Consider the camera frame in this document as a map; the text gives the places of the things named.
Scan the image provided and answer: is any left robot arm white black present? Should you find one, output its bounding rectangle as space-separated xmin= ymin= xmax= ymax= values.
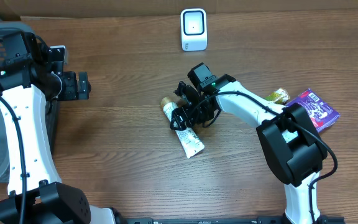
xmin=0 ymin=31 xmax=119 ymax=224

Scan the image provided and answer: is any white barcode scanner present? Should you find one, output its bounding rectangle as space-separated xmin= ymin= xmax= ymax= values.
xmin=180 ymin=8 xmax=208 ymax=52

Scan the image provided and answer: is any green yellow drink pouch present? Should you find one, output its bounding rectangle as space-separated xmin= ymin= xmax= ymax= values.
xmin=265 ymin=88 xmax=290 ymax=105

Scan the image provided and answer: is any purple square packet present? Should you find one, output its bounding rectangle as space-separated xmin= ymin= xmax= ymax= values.
xmin=286 ymin=88 xmax=341 ymax=133

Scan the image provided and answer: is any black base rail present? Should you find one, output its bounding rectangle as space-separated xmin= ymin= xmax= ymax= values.
xmin=113 ymin=214 xmax=346 ymax=224

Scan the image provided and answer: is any white tube gold cap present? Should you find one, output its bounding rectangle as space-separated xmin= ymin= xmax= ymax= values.
xmin=160 ymin=97 xmax=204 ymax=159

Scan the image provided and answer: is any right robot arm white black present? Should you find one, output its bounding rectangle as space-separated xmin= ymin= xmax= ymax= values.
xmin=170 ymin=63 xmax=332 ymax=223

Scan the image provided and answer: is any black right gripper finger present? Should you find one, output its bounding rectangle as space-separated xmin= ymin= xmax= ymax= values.
xmin=173 ymin=81 xmax=198 ymax=105
xmin=170 ymin=107 xmax=194 ymax=131

